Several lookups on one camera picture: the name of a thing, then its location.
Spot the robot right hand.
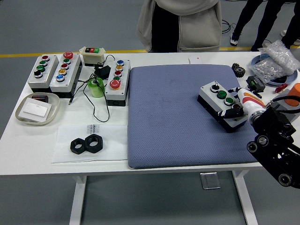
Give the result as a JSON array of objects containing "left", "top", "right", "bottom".
[{"left": 217, "top": 86, "right": 267, "bottom": 119}]

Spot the grey four-button control box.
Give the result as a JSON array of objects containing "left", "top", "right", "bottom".
[{"left": 196, "top": 81, "right": 249, "bottom": 134}]

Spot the five-button box, blue top button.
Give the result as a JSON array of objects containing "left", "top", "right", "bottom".
[{"left": 104, "top": 59, "right": 131, "bottom": 107}]

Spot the five-button box, blue end button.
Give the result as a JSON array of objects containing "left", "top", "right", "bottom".
[{"left": 49, "top": 52, "right": 83, "bottom": 98}]

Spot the four-button box with black button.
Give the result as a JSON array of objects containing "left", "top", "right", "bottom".
[{"left": 27, "top": 54, "right": 60, "bottom": 93}]

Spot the black module with green terminal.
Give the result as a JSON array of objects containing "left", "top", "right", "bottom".
[{"left": 245, "top": 75, "right": 266, "bottom": 93}]

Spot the small red clip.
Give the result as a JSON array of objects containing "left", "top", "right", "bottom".
[{"left": 274, "top": 83, "right": 288, "bottom": 93}]

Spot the black gear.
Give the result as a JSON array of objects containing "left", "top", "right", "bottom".
[{"left": 231, "top": 62, "right": 246, "bottom": 78}]

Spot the plastic bag of metal washers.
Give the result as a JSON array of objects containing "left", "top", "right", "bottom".
[{"left": 248, "top": 57, "right": 288, "bottom": 84}]

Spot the blue-rimmed round plate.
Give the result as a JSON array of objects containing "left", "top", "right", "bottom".
[{"left": 250, "top": 54, "right": 299, "bottom": 86}]

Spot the orange cylinder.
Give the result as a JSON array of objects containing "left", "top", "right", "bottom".
[{"left": 286, "top": 83, "right": 300, "bottom": 106}]

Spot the clear bubble wrap bag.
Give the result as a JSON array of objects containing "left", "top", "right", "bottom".
[{"left": 257, "top": 39, "right": 300, "bottom": 75}]

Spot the blue-grey quilted mat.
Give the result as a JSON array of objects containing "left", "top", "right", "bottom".
[{"left": 127, "top": 64, "right": 269, "bottom": 169}]

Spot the background person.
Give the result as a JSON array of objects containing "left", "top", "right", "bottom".
[
  {"left": 280, "top": 0, "right": 300, "bottom": 49},
  {"left": 229, "top": 0, "right": 285, "bottom": 52}
]

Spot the white table leg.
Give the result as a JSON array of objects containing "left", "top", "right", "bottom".
[
  {"left": 69, "top": 174, "right": 88, "bottom": 225},
  {"left": 232, "top": 170, "right": 258, "bottom": 225}
]

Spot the white printed paper sheet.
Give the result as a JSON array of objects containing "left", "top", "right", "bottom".
[{"left": 51, "top": 124, "right": 128, "bottom": 164}]

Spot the black power adapter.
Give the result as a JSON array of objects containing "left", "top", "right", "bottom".
[{"left": 94, "top": 65, "right": 111, "bottom": 79}]

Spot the green film roll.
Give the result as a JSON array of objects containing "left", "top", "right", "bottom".
[{"left": 87, "top": 77, "right": 105, "bottom": 98}]

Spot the large black hex nut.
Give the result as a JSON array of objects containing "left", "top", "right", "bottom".
[{"left": 83, "top": 133, "right": 105, "bottom": 154}]

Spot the small black hex nut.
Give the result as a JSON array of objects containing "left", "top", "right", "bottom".
[{"left": 70, "top": 138, "right": 88, "bottom": 155}]

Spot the white oval tray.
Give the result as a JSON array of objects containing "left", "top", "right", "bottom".
[{"left": 15, "top": 92, "right": 60, "bottom": 127}]

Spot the dark red-brown small block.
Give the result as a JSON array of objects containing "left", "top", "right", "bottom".
[{"left": 31, "top": 94, "right": 49, "bottom": 104}]

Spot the black floor cable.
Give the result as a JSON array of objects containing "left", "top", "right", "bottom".
[{"left": 221, "top": 18, "right": 237, "bottom": 35}]

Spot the clear bracket under table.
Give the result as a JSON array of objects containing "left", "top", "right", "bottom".
[{"left": 200, "top": 172, "right": 221, "bottom": 190}]

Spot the cream three-button switch box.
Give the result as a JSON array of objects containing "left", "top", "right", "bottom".
[{"left": 79, "top": 46, "right": 106, "bottom": 67}]

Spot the black adapter cable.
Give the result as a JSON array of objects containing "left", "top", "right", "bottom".
[{"left": 68, "top": 54, "right": 116, "bottom": 123}]

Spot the white wall switch plate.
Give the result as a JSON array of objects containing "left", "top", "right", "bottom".
[{"left": 19, "top": 97, "right": 53, "bottom": 122}]

